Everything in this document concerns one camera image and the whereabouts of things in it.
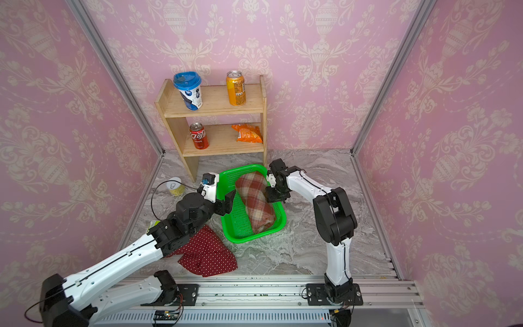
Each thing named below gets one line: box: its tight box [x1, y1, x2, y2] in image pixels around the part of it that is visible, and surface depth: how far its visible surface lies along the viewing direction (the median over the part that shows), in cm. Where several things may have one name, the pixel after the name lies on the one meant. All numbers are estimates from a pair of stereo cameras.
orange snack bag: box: [231, 123, 263, 144], surface depth 93 cm
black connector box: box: [328, 307, 352, 327], surface depth 73 cm
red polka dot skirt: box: [166, 224, 238, 278], surface depth 81 cm
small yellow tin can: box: [166, 176, 186, 197], surface depth 102 cm
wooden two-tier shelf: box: [154, 74, 268, 182], surface depth 84 cm
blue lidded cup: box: [172, 70, 203, 111], surface depth 71 cm
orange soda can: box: [226, 70, 247, 107], surface depth 73 cm
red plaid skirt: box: [236, 171, 277, 233], surface depth 93 cm
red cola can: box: [189, 122, 210, 150], surface depth 87 cm
